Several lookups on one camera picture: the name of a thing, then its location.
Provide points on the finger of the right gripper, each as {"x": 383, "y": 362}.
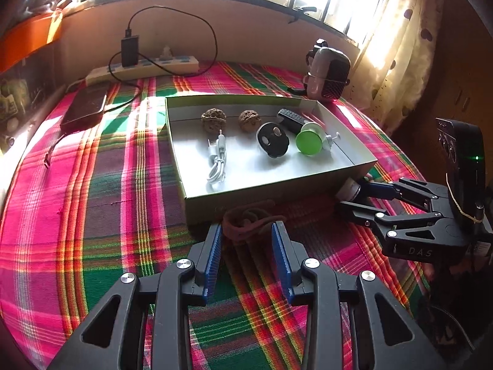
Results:
{"x": 379, "y": 190}
{"x": 359, "y": 214}

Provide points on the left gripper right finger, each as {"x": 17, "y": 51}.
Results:
{"x": 289, "y": 256}

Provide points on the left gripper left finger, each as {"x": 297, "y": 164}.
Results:
{"x": 206, "y": 257}

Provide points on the white small bottle cap toy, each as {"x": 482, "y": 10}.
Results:
{"x": 329, "y": 141}

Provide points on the green white spool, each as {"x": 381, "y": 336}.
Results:
{"x": 310, "y": 139}

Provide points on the black remote control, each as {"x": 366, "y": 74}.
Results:
{"x": 291, "y": 121}

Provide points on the black three-button key fob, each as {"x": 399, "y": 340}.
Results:
{"x": 273, "y": 140}

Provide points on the brown walnut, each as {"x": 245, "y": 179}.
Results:
{"x": 214, "y": 121}
{"x": 249, "y": 121}

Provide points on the white round cap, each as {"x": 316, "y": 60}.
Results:
{"x": 349, "y": 190}

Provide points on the white shallow cardboard box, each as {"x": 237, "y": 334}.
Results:
{"x": 250, "y": 174}

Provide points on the cream dotted curtain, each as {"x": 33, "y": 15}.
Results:
{"x": 393, "y": 69}

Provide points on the plaid pink green cloth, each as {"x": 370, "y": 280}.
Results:
{"x": 85, "y": 209}

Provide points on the small grey mesh heater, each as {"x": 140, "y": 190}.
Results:
{"x": 328, "y": 72}

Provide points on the white power strip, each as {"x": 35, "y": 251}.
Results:
{"x": 144, "y": 69}

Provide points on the black smartphone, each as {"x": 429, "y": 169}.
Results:
{"x": 87, "y": 108}

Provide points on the black charger adapter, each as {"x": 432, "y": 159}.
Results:
{"x": 129, "y": 49}

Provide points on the black camera unit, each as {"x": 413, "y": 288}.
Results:
{"x": 463, "y": 147}

